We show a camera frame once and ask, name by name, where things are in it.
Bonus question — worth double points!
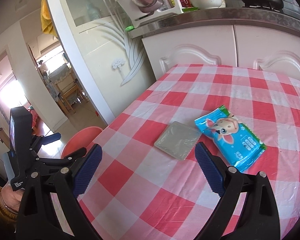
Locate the blue wet wipes pack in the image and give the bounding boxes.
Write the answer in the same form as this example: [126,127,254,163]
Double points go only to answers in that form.
[194,105,267,172]

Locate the silver foil pouch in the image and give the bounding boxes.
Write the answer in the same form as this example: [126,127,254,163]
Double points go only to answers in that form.
[154,121,202,160]

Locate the pink plastic trash basin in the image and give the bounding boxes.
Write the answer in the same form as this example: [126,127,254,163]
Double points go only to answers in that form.
[61,126,103,159]

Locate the white lower kitchen cabinets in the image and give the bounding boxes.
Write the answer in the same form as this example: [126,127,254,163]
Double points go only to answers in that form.
[142,25,300,80]

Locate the person's left hand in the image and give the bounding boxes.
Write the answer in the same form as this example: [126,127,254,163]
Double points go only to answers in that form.
[0,183,24,213]

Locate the wooden chair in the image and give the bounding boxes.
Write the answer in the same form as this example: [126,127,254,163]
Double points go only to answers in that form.
[49,63,89,112]

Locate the red white checkered tablecloth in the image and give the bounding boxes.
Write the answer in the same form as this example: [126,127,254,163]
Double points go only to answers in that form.
[51,64,300,240]

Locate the yellow hanging towel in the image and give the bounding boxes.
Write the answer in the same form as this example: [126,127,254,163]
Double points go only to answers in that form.
[40,0,58,37]

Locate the small green clip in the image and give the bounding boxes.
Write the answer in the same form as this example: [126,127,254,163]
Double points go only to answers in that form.
[125,25,134,32]

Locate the white utensil rack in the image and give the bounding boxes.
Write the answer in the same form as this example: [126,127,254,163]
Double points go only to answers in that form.
[115,0,183,28]

